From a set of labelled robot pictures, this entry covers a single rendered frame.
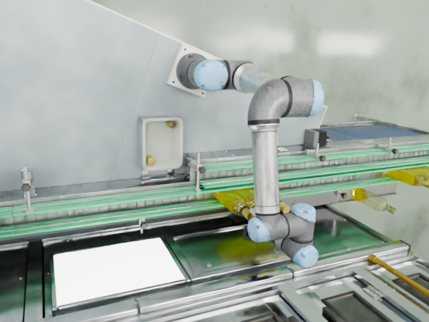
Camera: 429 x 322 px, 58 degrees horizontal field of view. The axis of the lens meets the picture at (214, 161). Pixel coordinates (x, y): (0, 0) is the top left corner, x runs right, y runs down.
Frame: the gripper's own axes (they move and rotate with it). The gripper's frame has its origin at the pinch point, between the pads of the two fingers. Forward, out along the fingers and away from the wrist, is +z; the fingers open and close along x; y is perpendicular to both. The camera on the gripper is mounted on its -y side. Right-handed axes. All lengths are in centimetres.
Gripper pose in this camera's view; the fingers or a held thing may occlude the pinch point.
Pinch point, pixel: (249, 215)
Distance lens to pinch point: 152.5
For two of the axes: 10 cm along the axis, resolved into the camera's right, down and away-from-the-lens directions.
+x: 0.4, -9.6, -2.8
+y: 9.2, -0.7, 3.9
